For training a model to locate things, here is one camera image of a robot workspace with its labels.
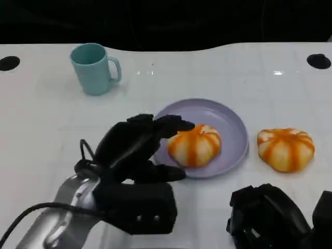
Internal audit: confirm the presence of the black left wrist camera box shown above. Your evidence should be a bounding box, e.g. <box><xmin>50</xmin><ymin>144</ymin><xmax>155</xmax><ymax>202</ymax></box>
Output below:
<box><xmin>92</xmin><ymin>181</ymin><xmax>178</xmax><ymax>236</ymax></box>

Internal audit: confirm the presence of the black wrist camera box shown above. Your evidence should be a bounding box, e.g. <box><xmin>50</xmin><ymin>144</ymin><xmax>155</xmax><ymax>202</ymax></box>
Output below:
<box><xmin>92</xmin><ymin>181</ymin><xmax>178</xmax><ymax>236</ymax></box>
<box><xmin>312</xmin><ymin>190</ymin><xmax>332</xmax><ymax>249</ymax></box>

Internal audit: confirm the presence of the thin black looped cable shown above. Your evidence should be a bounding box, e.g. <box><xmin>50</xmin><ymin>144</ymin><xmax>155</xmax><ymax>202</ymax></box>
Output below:
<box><xmin>79</xmin><ymin>139</ymin><xmax>97</xmax><ymax>167</ymax></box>

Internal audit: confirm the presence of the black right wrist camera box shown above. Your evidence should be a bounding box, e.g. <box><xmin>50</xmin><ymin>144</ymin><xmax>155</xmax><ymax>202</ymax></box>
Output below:
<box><xmin>312</xmin><ymin>190</ymin><xmax>332</xmax><ymax>249</ymax></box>

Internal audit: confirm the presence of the pale green mug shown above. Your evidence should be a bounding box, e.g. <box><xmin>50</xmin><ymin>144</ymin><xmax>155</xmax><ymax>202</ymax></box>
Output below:
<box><xmin>69</xmin><ymin>43</ymin><xmax>122</xmax><ymax>96</ymax></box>

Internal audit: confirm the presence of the orange and white toy bread roll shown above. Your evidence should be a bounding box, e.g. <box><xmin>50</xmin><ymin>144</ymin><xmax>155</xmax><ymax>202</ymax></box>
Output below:
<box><xmin>167</xmin><ymin>124</ymin><xmax>222</xmax><ymax>168</ymax></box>
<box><xmin>257</xmin><ymin>128</ymin><xmax>315</xmax><ymax>173</ymax></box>

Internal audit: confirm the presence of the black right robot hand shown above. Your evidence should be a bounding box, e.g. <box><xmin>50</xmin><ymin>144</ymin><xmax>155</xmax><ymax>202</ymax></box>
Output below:
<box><xmin>226</xmin><ymin>183</ymin><xmax>312</xmax><ymax>249</ymax></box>

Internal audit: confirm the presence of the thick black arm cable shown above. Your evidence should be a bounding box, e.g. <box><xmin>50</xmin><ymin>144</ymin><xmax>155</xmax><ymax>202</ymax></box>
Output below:
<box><xmin>0</xmin><ymin>202</ymin><xmax>109</xmax><ymax>249</ymax></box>

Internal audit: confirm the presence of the lilac plate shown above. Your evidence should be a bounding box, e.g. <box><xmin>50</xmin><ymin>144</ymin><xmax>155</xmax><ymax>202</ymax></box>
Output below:
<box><xmin>153</xmin><ymin>98</ymin><xmax>250</xmax><ymax>179</ymax></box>

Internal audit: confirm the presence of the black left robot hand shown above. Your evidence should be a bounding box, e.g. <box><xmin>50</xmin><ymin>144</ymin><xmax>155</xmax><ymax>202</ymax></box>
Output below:
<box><xmin>74</xmin><ymin>113</ymin><xmax>196</xmax><ymax>185</ymax></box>

